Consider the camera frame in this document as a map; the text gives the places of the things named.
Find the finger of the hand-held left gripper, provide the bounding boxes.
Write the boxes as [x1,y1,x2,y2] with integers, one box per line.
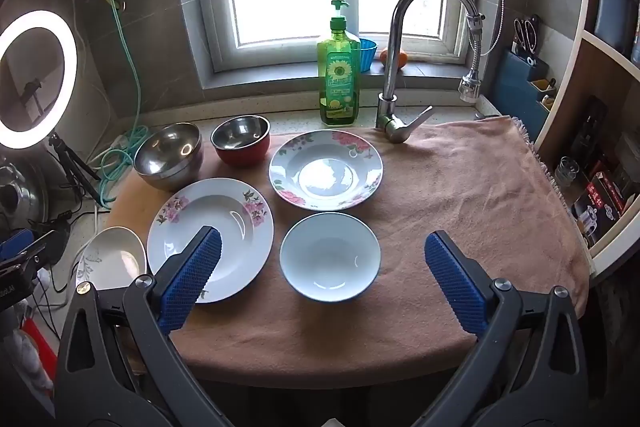
[0,228,60,270]

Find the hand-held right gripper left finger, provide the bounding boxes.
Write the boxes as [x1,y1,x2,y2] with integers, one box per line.
[54,226,236,427]

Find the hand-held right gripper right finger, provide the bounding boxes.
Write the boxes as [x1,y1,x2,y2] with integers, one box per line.
[424,230,591,427]

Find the purple-flower white plate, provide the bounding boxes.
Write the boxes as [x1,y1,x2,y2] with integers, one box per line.
[146,178,275,304]

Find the white leaf-pattern deep plate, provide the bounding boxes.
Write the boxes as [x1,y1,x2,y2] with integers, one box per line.
[75,227,147,292]

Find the large stainless steel bowl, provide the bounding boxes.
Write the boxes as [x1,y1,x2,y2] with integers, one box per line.
[133,123,204,192]

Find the red steel bowl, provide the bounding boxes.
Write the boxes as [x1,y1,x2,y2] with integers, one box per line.
[210,115,271,168]

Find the light blue ceramic bowl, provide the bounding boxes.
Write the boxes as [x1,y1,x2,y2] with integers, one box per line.
[279,212,382,303]

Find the stainless steel pot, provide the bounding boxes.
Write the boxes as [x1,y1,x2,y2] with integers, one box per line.
[0,159,51,233]

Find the red plastic basin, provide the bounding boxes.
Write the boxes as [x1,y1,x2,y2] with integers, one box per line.
[17,317,61,413]

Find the black tripod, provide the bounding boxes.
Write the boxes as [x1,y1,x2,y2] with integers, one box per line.
[47,133,113,210]

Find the pink towel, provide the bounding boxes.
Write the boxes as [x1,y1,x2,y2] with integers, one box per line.
[107,114,593,390]

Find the box with pot picture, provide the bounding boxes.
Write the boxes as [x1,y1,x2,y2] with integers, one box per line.
[570,194,621,248]

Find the small glass jar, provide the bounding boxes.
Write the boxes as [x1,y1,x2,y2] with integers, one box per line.
[554,156,581,188]

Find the red box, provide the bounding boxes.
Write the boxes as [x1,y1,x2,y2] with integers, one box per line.
[585,172,626,220]

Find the pink-rose white plate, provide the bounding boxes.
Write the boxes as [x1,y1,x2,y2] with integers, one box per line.
[268,130,384,212]

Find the blue knife holder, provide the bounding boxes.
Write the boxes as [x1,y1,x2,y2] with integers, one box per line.
[492,49,551,142]

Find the orange fruit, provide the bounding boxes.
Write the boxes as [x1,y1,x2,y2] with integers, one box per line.
[379,49,408,68]

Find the green dish soap bottle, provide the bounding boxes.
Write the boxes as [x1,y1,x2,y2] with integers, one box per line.
[316,0,362,128]

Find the blue plastic cup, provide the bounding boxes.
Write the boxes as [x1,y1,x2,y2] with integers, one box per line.
[359,38,378,74]

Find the chrome kitchen faucet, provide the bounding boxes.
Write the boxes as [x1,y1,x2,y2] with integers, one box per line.
[376,0,485,142]

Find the wooden shelf with items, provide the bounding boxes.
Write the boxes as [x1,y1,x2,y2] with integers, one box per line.
[532,0,640,275]

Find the ring light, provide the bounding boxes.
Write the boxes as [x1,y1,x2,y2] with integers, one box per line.
[0,10,78,150]

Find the black handled scissors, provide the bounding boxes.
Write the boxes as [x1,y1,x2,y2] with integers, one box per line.
[512,14,541,60]

